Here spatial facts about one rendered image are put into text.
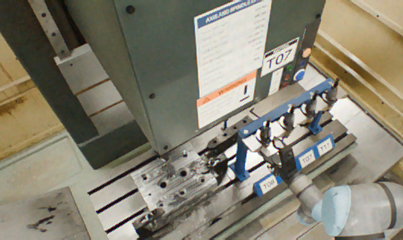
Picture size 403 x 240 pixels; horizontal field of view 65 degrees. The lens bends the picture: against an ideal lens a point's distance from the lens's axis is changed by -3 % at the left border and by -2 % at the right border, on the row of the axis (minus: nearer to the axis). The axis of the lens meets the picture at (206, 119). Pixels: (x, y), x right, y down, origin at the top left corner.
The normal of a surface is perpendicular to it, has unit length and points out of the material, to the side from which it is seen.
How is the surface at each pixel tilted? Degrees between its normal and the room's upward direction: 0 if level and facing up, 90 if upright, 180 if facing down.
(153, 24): 90
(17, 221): 24
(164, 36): 90
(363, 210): 16
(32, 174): 0
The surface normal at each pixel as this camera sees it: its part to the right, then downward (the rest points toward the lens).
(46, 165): -0.03, -0.58
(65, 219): 0.32, -0.71
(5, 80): 0.55, 0.68
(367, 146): -0.37, -0.33
